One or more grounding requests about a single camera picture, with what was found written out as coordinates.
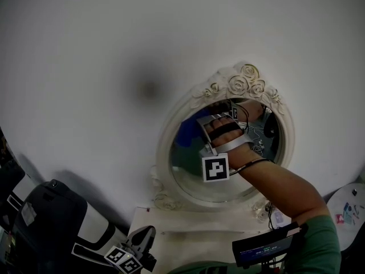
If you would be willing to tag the white dressing table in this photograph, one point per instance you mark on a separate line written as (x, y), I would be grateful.
(199, 238)

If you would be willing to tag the pink card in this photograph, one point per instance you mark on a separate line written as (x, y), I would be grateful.
(339, 219)

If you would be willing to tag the person's right forearm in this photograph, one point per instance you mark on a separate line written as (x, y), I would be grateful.
(285, 190)

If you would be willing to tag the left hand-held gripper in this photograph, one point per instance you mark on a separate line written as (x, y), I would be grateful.
(122, 260)

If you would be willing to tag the black and white exercise machine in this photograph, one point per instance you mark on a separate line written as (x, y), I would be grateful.
(51, 224)

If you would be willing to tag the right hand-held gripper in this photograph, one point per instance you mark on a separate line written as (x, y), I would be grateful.
(215, 168)

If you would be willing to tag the person's right hand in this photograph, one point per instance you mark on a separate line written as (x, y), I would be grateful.
(242, 157)

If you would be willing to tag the ornate white oval mirror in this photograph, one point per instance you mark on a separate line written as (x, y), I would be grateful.
(162, 153)

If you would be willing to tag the blue card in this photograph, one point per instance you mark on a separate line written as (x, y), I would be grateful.
(348, 214)

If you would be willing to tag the black display screen device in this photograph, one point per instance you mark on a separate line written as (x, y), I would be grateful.
(262, 251)

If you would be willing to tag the small white printed box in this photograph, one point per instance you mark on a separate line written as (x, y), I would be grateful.
(279, 218)

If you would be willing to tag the person's green shirt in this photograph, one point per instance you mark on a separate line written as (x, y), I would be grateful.
(319, 247)

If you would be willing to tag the white round pedestal table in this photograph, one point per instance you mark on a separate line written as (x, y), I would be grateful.
(342, 235)

